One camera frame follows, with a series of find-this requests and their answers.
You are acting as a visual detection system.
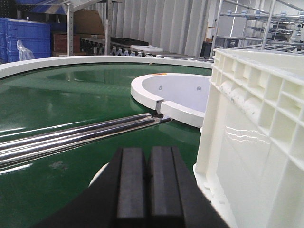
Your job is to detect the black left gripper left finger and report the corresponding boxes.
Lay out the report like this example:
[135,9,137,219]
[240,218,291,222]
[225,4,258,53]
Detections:
[35,148,146,228]

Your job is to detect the blue plastic crate stack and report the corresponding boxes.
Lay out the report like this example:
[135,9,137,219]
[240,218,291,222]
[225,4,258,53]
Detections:
[0,18,51,63]

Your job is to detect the metal shelving rack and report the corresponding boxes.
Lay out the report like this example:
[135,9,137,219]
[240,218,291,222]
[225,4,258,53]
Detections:
[210,0,304,56]

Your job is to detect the white outer conveyor rim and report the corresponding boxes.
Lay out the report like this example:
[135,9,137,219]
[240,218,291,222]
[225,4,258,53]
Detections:
[0,56,213,78]

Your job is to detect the white plastic tote box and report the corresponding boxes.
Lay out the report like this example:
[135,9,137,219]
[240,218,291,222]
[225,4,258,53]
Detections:
[193,49,304,228]

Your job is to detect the brown cardboard sheet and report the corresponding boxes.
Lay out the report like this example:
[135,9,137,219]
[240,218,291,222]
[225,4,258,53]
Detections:
[74,9,105,35]

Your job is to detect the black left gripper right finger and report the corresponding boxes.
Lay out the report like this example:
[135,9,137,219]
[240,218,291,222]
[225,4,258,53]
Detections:
[148,146,228,228]

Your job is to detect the chrome guide rods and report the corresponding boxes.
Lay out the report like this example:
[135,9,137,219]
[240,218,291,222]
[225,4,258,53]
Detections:
[0,113,171,169]

